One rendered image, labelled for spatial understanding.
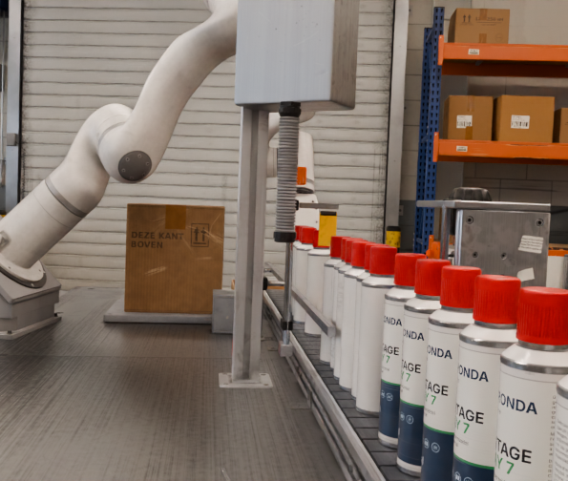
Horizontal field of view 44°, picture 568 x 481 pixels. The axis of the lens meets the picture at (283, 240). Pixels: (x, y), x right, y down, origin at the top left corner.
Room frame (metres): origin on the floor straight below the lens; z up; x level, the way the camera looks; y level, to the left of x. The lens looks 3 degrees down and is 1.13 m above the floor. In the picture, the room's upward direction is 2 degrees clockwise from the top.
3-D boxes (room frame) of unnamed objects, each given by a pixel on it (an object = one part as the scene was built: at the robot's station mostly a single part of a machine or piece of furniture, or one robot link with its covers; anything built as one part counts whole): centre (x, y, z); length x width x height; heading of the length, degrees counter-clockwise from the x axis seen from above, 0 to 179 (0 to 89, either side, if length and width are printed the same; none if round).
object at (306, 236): (1.49, -0.05, 0.98); 0.05 x 0.05 x 0.20
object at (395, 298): (0.74, -0.14, 0.98); 0.05 x 0.05 x 0.20
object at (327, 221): (1.18, -0.07, 1.09); 0.03 x 0.01 x 0.06; 96
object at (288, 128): (1.05, 0.00, 1.18); 0.04 x 0.04 x 0.21
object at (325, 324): (1.51, -0.01, 0.96); 1.07 x 0.01 x 0.01; 6
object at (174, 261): (1.87, 0.28, 0.99); 0.30 x 0.24 x 0.27; 5
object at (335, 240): (1.11, -0.09, 0.98); 0.05 x 0.05 x 0.20
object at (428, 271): (0.67, -0.14, 0.98); 0.05 x 0.05 x 0.20
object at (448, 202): (0.82, -0.23, 1.14); 0.14 x 0.11 x 0.01; 6
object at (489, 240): (0.82, -0.22, 1.01); 0.14 x 0.13 x 0.26; 6
